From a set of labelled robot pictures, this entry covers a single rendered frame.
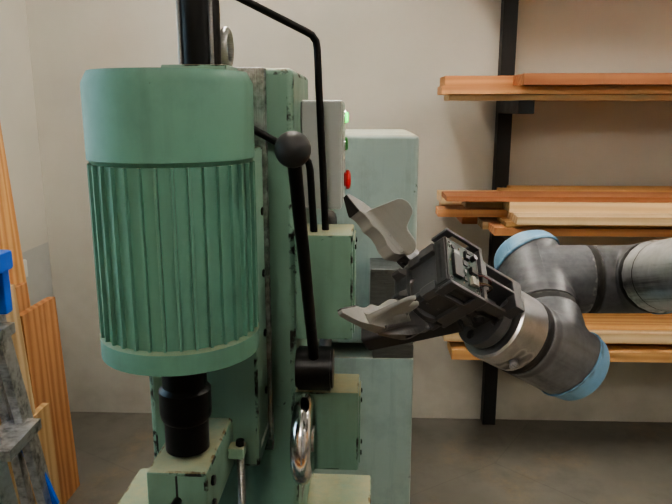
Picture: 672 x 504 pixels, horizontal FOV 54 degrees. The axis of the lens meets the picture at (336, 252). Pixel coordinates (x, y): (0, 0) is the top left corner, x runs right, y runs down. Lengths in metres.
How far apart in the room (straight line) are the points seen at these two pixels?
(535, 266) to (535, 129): 2.22
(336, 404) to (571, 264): 0.37
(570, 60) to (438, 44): 0.57
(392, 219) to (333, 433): 0.38
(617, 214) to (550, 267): 1.82
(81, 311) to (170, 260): 2.72
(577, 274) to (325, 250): 0.33
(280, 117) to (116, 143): 0.29
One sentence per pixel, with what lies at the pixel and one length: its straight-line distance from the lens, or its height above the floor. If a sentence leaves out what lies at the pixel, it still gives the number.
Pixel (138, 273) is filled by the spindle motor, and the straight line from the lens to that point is 0.68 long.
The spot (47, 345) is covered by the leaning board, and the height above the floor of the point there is 0.63.
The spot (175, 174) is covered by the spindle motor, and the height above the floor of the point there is 1.41.
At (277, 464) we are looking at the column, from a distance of 1.03.
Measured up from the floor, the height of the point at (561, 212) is 1.08.
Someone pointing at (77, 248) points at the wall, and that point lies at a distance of 3.31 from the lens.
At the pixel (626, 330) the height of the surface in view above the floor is 0.61.
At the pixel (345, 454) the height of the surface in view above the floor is 0.99.
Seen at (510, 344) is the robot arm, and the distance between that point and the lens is 0.73.
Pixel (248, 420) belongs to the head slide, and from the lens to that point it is 0.90.
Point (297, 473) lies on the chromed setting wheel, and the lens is 0.91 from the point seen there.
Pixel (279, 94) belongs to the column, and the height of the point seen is 1.49.
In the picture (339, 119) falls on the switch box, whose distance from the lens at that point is 0.97.
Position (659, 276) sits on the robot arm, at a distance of 0.80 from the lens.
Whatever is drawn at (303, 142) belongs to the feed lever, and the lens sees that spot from 0.62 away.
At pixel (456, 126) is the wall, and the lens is 2.99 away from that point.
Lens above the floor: 1.47
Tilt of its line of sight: 12 degrees down
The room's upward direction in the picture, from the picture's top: straight up
